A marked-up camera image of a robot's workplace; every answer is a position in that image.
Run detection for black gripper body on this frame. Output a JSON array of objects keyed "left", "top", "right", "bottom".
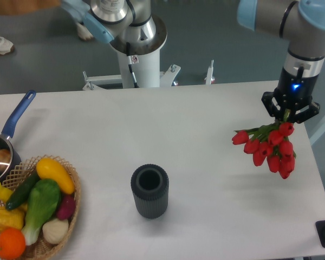
[{"left": 274, "top": 67, "right": 318, "bottom": 106}]

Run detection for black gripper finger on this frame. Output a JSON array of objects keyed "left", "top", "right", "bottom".
[
  {"left": 289, "top": 101, "right": 320, "bottom": 124},
  {"left": 261, "top": 91, "right": 286, "bottom": 119}
]

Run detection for red tulip bouquet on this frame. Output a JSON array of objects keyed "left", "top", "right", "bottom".
[{"left": 231, "top": 109, "right": 296, "bottom": 179}]

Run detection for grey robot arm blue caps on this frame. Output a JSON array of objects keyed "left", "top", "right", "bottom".
[{"left": 61, "top": 1, "right": 325, "bottom": 124}]

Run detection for dark grey ribbed vase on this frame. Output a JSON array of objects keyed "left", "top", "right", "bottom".
[{"left": 131, "top": 164, "right": 169, "bottom": 219}]

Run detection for white sneaker right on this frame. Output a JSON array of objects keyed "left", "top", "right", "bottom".
[{"left": 75, "top": 22, "right": 94, "bottom": 42}]

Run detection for white sneaker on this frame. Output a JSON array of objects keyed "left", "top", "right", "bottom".
[
  {"left": 0, "top": 36, "right": 15, "bottom": 56},
  {"left": 75, "top": 22, "right": 94, "bottom": 42}
]

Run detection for purple red radish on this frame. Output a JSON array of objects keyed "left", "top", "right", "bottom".
[{"left": 56, "top": 195, "right": 76, "bottom": 220}]

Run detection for yellow squash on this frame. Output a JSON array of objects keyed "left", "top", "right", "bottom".
[{"left": 36, "top": 158, "right": 75, "bottom": 195}]

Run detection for green bok choy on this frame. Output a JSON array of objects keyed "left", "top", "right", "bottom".
[{"left": 22, "top": 179, "right": 61, "bottom": 246}]

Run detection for white garlic bulb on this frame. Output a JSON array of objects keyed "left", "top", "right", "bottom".
[{"left": 42, "top": 218, "right": 69, "bottom": 244}]

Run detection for dark green cucumber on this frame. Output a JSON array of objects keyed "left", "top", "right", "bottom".
[{"left": 5, "top": 171, "right": 40, "bottom": 210}]

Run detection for woven wicker basket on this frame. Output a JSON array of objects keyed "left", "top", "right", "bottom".
[{"left": 2, "top": 155, "right": 81, "bottom": 259}]

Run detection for white sneaker left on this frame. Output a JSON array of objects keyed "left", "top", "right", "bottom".
[{"left": 0, "top": 36, "right": 15, "bottom": 56}]

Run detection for brown bread roll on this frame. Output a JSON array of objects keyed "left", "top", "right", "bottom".
[{"left": 0, "top": 149, "right": 11, "bottom": 173}]

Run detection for small yellow banana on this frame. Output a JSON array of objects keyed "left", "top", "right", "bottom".
[{"left": 0, "top": 182, "right": 13, "bottom": 203}]

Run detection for yellow corn cob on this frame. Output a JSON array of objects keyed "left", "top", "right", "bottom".
[{"left": 0, "top": 206, "right": 25, "bottom": 233}]

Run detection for orange fruit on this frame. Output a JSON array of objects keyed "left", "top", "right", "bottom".
[{"left": 0, "top": 228, "right": 26, "bottom": 259}]

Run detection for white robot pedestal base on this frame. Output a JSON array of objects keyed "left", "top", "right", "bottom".
[{"left": 82, "top": 16, "right": 216, "bottom": 91}]

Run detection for black cable on pedestal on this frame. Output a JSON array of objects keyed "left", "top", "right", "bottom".
[{"left": 126, "top": 43, "right": 139, "bottom": 89}]

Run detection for blue handled saucepan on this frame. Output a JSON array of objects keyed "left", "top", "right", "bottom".
[{"left": 0, "top": 90, "right": 36, "bottom": 182}]

